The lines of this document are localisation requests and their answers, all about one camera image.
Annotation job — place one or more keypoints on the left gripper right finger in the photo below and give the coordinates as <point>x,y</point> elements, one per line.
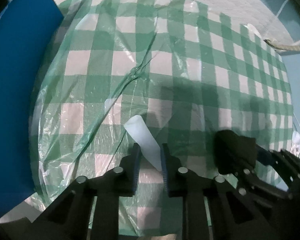
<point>212,208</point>

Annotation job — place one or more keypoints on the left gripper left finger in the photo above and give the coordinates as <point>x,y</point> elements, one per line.
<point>89,208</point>

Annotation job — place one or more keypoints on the black cloth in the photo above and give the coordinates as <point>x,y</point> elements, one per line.
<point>233,153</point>

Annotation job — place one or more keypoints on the white foam tube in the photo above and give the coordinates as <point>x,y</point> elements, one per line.
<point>139,132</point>

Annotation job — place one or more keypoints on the green checkered plastic tablecloth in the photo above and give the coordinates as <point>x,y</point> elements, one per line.
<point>187,71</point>

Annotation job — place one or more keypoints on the blue cardboard box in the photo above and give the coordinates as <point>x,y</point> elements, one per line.
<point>26,27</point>

